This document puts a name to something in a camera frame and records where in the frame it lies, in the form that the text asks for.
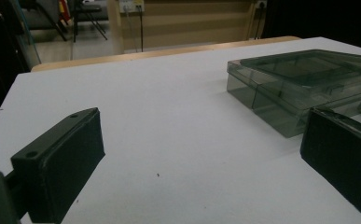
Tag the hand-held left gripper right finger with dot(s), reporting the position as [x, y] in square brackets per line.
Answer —
[343, 149]

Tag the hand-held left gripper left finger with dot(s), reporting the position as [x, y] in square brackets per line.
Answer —
[63, 161]

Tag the transparent grey compartment storage box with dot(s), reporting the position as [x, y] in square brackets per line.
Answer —
[280, 90]

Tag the white table cover board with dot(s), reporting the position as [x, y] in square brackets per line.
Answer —
[169, 118]

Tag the black folding stand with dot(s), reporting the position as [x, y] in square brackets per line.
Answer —
[89, 15]

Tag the wall power outlet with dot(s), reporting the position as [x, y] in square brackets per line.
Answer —
[131, 4]

